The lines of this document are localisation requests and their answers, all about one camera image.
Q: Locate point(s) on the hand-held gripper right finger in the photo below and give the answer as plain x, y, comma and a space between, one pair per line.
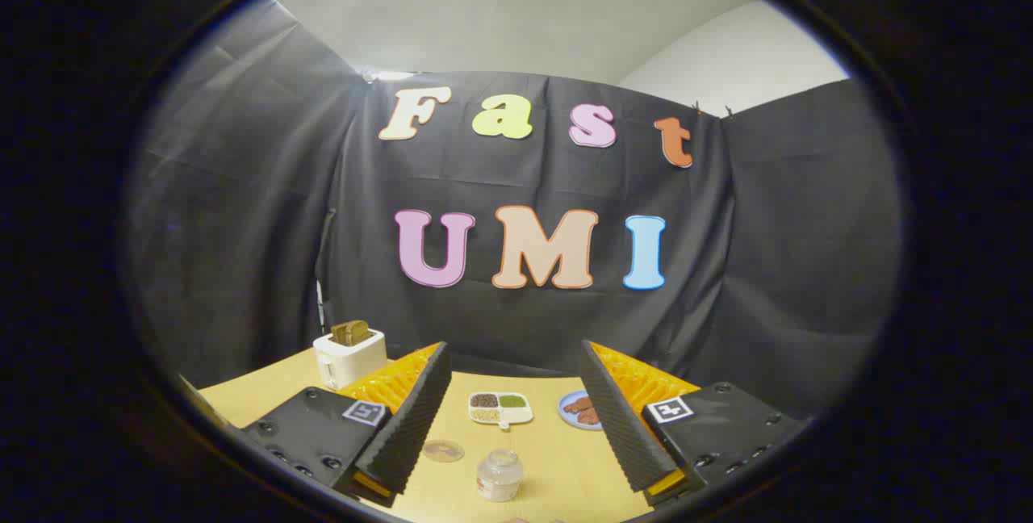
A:
620, 418

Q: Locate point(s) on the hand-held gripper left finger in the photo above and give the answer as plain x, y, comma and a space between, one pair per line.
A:
411, 418

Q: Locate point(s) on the round brown coaster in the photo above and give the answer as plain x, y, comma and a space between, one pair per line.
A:
443, 450

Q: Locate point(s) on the clear plastic juice bottle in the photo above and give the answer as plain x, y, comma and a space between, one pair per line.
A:
499, 476

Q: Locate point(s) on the brown meat slices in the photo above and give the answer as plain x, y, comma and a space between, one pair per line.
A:
583, 410

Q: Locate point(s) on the blue plate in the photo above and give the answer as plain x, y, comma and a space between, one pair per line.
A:
566, 410

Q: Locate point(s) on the wooden table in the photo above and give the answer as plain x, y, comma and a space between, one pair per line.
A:
553, 462

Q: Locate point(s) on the white toaster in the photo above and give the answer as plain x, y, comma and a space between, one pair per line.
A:
349, 363

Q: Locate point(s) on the white divided grain dish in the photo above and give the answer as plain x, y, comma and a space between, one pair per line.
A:
500, 409

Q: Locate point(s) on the brown toast slices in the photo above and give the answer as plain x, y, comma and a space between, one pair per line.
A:
350, 332

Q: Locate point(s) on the black backdrop cloth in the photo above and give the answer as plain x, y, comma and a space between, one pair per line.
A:
516, 321

